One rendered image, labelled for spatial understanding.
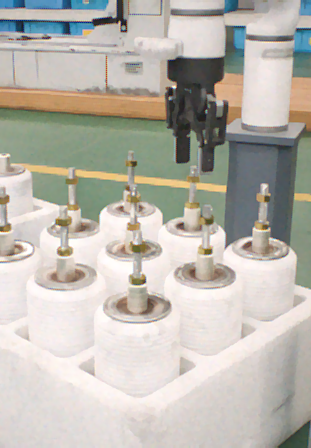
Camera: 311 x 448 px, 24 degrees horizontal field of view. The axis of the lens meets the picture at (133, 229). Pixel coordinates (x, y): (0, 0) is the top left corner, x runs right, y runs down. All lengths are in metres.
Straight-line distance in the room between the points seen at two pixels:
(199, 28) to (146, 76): 2.15
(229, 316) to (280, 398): 0.16
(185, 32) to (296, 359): 0.44
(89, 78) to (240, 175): 1.82
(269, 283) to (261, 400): 0.15
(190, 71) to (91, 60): 2.23
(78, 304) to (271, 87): 0.71
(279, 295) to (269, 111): 0.55
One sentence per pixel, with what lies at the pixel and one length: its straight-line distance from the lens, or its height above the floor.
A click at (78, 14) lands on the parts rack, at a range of 6.06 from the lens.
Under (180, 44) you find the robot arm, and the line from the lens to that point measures 0.94.
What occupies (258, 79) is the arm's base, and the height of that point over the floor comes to 0.40.
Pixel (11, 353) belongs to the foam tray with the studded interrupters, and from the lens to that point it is 0.87.
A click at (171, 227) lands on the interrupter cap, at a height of 0.25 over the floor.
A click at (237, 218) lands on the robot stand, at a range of 1.46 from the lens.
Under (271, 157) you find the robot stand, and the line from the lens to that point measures 1.41.
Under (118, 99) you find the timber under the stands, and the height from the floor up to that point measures 0.07.
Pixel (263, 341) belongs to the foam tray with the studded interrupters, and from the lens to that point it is 0.89.
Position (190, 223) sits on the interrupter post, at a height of 0.26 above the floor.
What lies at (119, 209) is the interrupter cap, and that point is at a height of 0.25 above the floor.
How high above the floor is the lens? 0.60
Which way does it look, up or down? 20 degrees down
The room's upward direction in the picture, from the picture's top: straight up
